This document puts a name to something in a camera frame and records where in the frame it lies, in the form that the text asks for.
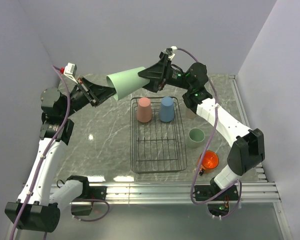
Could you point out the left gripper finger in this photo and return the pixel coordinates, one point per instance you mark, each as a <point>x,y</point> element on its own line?
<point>104,95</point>
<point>98,90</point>

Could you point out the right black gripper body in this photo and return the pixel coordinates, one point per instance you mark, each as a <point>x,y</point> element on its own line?
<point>161,87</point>

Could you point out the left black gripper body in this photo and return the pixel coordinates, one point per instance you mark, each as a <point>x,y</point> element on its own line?
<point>91,97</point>

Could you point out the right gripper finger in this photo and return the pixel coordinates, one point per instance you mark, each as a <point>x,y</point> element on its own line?
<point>152,86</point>
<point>154,72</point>

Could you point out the blue plastic cup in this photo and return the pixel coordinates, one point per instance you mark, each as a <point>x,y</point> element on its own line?
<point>166,111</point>

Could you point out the green cup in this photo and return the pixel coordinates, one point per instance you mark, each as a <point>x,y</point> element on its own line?
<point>126,82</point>
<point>195,138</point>

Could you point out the pink plastic cup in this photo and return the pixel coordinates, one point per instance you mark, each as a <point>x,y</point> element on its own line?
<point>144,110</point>

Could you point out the beige plastic cup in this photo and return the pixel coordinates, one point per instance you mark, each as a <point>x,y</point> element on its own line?
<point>189,113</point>

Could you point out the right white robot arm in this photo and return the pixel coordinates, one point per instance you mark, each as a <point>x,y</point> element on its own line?
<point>247,146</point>

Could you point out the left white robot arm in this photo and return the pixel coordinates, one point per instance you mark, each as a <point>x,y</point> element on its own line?
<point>36,208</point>

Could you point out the orange transparent mug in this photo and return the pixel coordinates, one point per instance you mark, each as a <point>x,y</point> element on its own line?
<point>209,163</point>

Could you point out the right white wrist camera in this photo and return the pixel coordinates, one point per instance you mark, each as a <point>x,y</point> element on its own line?
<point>171,52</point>

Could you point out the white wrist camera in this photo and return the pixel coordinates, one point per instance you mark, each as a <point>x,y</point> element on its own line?
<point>171,52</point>
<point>70,71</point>

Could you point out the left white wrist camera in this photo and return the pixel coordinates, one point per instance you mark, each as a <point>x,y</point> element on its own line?
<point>70,71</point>

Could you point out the black wire dish rack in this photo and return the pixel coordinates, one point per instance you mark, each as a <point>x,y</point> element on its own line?
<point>157,146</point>

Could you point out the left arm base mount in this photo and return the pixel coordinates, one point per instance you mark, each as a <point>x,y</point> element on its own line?
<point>81,207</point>

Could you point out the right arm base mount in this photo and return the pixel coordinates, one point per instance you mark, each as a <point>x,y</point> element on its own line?
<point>222,205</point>

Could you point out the aluminium rail frame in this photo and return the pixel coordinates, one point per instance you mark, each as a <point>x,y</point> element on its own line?
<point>99,149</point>

